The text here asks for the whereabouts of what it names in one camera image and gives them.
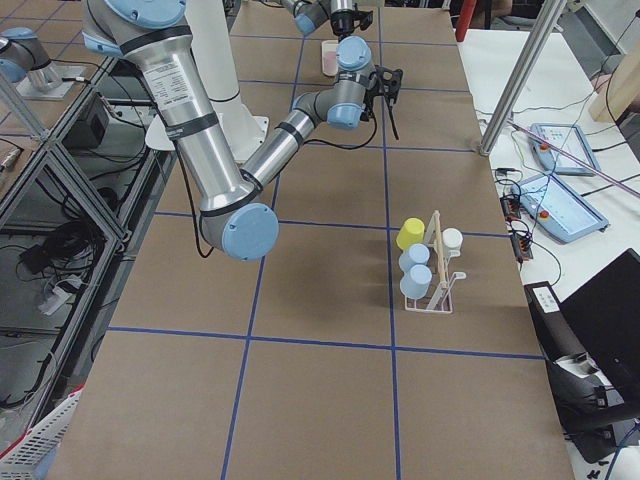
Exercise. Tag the blue teach pendant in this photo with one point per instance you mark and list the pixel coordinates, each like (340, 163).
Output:
(563, 213)
(569, 138)

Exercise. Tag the blue teach pendant near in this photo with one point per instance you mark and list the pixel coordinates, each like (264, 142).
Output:
(563, 213)

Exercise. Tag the aluminium frame post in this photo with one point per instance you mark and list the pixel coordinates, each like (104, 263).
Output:
(535, 42)

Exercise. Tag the blue teach pendant far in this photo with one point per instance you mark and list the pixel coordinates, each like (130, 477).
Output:
(569, 138)

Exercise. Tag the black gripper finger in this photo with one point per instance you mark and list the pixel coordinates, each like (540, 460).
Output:
(394, 120)

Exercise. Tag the red fire extinguisher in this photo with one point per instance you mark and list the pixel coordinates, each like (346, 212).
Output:
(464, 19)

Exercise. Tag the white perforated basket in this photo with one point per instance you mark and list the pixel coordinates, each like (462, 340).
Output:
(32, 455)

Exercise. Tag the pink plastic cup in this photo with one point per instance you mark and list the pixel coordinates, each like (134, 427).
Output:
(329, 63)

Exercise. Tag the black laptop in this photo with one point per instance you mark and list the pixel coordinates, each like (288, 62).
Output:
(604, 316)

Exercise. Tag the pale green plastic cup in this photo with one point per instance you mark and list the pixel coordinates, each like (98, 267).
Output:
(452, 240)

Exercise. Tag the cream plastic tray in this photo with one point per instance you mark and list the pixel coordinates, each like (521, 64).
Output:
(328, 45)

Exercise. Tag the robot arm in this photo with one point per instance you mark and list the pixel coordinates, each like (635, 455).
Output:
(156, 37)
(311, 15)

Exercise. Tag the light blue plastic cup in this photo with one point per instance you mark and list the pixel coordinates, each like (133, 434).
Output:
(415, 254)

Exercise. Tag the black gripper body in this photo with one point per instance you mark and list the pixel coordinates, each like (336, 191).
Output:
(342, 22)
(371, 101)

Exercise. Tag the grey usb hub left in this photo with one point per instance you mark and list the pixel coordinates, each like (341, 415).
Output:
(521, 247)

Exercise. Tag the grey usb hub right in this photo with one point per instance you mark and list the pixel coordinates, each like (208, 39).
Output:
(510, 207)

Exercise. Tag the white wire cup rack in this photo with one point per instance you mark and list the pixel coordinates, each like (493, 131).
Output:
(439, 298)

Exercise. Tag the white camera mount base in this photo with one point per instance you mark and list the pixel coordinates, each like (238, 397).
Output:
(211, 49)

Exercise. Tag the grey usb hub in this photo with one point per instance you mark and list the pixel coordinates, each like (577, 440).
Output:
(510, 207)
(521, 247)

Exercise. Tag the yellow plastic cup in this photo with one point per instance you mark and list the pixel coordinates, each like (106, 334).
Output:
(411, 232)

